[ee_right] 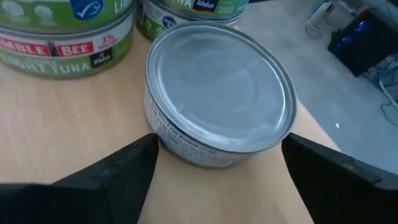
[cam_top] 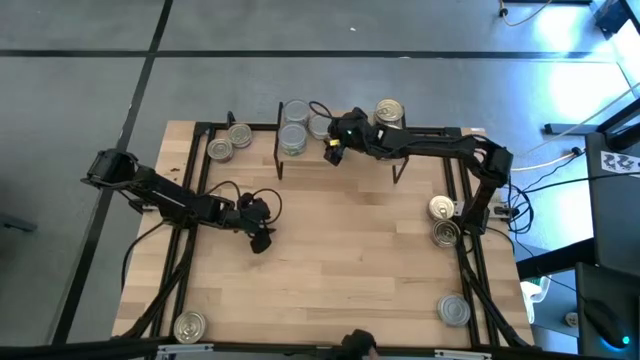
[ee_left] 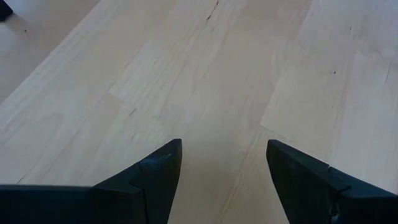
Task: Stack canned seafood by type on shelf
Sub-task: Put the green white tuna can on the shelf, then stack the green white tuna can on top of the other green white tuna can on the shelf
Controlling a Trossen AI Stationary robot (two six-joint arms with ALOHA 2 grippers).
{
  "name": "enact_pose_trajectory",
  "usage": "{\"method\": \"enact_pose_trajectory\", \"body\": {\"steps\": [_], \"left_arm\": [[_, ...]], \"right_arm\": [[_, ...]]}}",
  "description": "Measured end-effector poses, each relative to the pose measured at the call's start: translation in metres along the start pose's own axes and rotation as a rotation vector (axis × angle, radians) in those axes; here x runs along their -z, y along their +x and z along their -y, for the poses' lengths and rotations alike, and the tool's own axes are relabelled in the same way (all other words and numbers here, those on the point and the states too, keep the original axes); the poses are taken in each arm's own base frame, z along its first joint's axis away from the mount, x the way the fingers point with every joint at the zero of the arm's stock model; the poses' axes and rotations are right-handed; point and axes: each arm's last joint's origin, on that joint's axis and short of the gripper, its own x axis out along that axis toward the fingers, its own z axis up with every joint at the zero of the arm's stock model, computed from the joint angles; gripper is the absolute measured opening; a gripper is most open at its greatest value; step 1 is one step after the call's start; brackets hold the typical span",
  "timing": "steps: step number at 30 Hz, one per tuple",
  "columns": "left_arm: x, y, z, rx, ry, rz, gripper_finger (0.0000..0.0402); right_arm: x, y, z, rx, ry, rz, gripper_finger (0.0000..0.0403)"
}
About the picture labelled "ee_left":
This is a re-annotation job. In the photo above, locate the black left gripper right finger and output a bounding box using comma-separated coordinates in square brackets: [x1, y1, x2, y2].
[266, 139, 398, 224]

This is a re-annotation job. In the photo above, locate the wooden shelf black metal frame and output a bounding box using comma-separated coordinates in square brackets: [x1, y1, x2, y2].
[0, 0, 14, 22]

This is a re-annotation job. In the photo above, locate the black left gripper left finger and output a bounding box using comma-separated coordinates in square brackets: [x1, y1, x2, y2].
[93, 139, 183, 224]

